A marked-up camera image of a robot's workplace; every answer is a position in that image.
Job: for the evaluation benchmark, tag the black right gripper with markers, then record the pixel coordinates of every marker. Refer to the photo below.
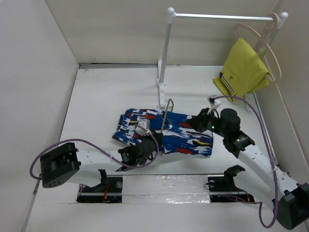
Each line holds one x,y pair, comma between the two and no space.
198,122

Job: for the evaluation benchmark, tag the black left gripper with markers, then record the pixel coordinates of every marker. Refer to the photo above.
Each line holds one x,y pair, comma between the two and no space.
158,137

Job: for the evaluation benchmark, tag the blue patterned trousers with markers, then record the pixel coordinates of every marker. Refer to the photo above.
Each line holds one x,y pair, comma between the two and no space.
178,136

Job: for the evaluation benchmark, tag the grey metal trouser hanger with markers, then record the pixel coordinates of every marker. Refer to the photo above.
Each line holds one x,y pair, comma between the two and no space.
169,107

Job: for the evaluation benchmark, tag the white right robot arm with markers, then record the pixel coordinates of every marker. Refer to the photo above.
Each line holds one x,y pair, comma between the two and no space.
288,199

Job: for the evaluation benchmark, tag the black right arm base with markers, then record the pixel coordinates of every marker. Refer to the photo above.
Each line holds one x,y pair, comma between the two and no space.
222,188

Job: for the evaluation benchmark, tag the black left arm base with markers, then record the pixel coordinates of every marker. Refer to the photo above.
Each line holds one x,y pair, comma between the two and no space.
109,190

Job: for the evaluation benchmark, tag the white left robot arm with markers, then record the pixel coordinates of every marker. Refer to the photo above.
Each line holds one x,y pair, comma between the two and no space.
67,163

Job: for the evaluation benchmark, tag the beige wooden hanger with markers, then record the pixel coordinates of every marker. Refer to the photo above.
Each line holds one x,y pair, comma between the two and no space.
265,39

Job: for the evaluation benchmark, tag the yellow folded shorts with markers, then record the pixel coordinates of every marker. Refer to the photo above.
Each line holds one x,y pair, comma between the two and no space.
243,72

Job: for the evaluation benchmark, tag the white clothes rack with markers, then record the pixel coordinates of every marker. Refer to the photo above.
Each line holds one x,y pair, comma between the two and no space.
171,15

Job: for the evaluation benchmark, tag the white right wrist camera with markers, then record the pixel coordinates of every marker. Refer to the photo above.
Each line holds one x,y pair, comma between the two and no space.
215,103

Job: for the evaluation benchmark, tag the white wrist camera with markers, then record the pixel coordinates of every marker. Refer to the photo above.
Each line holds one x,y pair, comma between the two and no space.
143,127
215,103

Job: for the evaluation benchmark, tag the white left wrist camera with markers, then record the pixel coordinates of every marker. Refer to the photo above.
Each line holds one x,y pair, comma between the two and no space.
143,127

